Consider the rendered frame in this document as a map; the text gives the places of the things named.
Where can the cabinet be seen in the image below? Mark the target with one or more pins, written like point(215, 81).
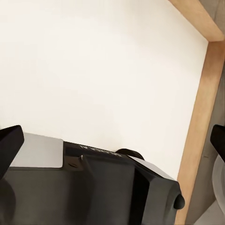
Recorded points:
point(216, 11)
point(203, 195)

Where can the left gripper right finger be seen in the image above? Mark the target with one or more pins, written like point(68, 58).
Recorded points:
point(217, 139)

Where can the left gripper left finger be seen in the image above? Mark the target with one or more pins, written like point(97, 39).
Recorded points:
point(11, 140)

